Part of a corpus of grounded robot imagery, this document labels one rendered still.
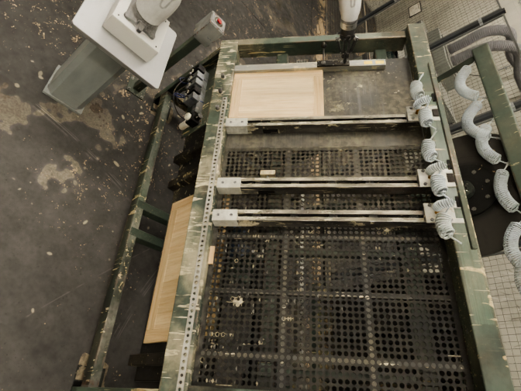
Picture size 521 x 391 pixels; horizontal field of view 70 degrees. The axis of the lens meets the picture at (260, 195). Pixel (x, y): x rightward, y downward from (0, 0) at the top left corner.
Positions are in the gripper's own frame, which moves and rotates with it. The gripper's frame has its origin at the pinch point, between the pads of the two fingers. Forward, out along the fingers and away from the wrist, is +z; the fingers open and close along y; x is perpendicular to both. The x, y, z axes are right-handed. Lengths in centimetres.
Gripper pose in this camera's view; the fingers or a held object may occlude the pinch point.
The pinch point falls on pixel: (345, 57)
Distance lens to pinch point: 239.6
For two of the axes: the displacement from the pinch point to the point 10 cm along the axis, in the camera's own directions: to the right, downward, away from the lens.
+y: 9.9, 0.0, -1.3
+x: 0.6, -8.6, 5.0
